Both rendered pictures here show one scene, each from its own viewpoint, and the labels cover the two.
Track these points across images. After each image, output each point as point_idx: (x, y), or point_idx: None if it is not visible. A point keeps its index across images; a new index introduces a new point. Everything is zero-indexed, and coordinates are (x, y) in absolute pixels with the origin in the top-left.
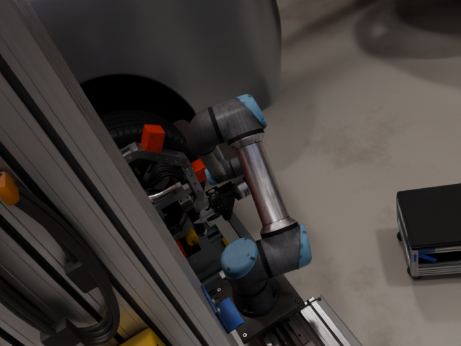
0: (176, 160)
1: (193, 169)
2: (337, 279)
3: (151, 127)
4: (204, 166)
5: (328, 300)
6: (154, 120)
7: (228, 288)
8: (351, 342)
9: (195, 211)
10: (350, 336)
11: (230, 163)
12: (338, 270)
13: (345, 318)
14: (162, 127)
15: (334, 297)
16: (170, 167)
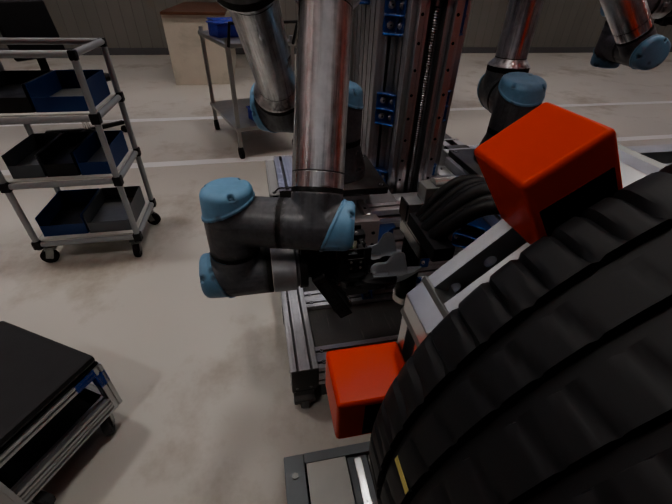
0: (452, 290)
1: (402, 356)
2: (203, 480)
3: (552, 134)
4: (357, 347)
5: (239, 448)
6: (662, 384)
7: (369, 182)
8: (272, 169)
9: (403, 240)
10: (270, 171)
11: (281, 197)
12: (187, 497)
13: (238, 412)
14: (550, 317)
15: (229, 449)
16: (455, 197)
